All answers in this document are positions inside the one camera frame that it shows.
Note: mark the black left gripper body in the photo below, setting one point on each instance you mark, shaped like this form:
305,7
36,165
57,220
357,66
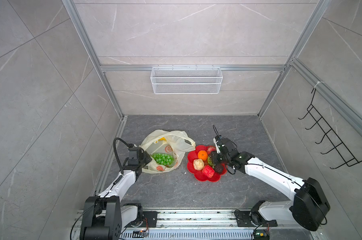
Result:
145,159

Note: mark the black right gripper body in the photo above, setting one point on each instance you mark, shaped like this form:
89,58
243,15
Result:
219,158

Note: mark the dark brown fake fruit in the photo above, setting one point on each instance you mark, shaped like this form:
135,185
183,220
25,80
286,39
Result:
219,169

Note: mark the pink red fake peach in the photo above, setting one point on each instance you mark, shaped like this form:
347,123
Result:
211,149

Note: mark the red fake strawberry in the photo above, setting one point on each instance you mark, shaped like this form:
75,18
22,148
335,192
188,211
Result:
208,171

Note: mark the orange fake tangerine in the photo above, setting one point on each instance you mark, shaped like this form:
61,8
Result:
203,155

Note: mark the beige fake fruit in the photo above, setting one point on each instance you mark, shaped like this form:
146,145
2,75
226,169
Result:
198,164

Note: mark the cream plastic bag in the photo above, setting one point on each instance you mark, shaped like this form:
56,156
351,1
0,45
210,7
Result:
174,143

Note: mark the red flower-shaped plate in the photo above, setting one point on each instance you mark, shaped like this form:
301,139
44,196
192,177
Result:
198,174

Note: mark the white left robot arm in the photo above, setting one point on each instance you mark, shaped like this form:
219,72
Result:
104,217

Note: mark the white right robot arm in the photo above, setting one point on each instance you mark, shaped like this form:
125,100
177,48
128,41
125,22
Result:
307,204

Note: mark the green fake grape bunch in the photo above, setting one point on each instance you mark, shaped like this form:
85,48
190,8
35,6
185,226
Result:
163,159

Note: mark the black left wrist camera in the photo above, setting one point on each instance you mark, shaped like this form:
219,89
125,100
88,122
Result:
135,156

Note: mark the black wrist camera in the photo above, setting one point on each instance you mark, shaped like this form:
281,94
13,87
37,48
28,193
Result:
225,146
135,156

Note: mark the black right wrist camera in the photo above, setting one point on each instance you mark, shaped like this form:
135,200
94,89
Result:
225,146

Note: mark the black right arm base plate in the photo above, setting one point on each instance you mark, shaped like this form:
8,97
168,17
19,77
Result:
252,219

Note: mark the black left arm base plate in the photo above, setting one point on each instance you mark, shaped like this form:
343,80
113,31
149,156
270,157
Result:
146,219

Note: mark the white wire mesh basket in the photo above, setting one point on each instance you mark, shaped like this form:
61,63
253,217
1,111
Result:
186,80

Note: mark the black wire hook rack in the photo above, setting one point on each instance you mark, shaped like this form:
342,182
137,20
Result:
329,134

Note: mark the aluminium frame rail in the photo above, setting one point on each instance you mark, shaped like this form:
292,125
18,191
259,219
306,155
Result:
76,20

